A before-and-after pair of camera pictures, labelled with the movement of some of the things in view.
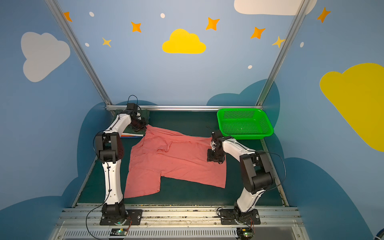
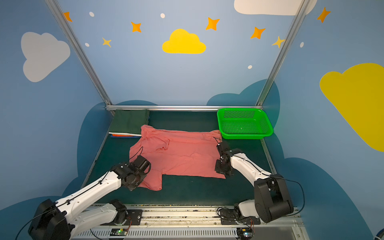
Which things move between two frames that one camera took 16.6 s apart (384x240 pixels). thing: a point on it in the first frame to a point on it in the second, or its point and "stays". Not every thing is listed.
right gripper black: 215,156 to 222,149
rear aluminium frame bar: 125,107 stays
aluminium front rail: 84,223 stays
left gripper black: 140,124 to 141,163
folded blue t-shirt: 131,137 stays
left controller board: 118,232 stays
